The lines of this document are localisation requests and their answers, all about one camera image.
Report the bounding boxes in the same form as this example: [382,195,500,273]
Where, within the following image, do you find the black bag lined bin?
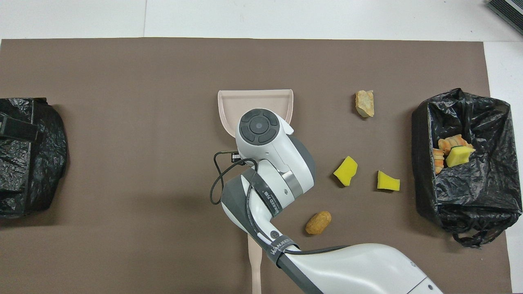
[411,88,523,249]
[0,97,68,218]

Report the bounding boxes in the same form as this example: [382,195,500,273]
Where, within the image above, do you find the grey ribbed device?
[486,0,523,36]

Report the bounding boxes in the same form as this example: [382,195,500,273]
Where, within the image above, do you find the pale bread chunk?
[355,90,375,118]

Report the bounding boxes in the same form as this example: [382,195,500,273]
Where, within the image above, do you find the small yellow sponge piece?
[377,170,400,192]

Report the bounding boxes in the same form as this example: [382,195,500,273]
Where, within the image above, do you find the beige plastic dustpan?
[217,89,294,139]

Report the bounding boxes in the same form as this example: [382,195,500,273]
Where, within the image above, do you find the brown table mat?
[0,38,513,294]

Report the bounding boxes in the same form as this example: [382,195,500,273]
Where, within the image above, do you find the yellow green sponge piece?
[445,146,476,168]

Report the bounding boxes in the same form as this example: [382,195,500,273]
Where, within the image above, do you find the orange striped croissant piece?
[438,134,474,155]

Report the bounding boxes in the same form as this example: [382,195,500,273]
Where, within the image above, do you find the brown oval bread roll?
[305,211,332,235]

